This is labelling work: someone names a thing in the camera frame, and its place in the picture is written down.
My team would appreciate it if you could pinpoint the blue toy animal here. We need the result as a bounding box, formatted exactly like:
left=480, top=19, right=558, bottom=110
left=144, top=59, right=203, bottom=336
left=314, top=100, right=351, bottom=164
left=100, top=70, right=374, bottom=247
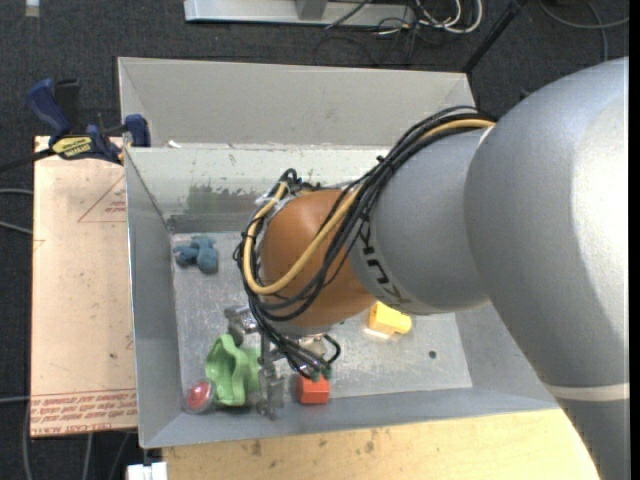
left=172, top=235, right=220, bottom=275

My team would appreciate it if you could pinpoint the brown cardboard board, red print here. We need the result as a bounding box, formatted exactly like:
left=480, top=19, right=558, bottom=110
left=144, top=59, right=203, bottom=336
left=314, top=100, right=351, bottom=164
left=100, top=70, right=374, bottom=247
left=29, top=135, right=139, bottom=440

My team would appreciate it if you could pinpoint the green plastic toy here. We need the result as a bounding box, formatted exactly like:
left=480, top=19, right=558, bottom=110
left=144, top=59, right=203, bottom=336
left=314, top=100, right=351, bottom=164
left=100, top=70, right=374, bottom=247
left=204, top=334, right=264, bottom=409

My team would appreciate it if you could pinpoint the grey metal bin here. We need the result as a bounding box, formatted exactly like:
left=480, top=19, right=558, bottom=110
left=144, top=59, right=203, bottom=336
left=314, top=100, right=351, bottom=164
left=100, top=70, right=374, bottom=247
left=117, top=56, right=561, bottom=450

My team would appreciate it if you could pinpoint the red-orange block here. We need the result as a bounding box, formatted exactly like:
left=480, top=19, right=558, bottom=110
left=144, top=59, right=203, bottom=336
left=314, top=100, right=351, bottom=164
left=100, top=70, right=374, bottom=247
left=294, top=373, right=333, bottom=406

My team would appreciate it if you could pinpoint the red round clear-rimmed disc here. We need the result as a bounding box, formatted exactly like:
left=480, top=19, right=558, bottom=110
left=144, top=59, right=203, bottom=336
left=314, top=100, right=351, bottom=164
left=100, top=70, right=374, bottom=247
left=182, top=377, right=218, bottom=416

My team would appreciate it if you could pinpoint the yellow plastic block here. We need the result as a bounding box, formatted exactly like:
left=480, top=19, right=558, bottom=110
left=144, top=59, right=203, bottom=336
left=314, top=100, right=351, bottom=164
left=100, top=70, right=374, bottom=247
left=363, top=301, right=414, bottom=341

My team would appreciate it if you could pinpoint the grey metal tool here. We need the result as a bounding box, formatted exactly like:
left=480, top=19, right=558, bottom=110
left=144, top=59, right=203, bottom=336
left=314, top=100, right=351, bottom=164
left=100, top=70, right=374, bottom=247
left=223, top=305, right=258, bottom=348

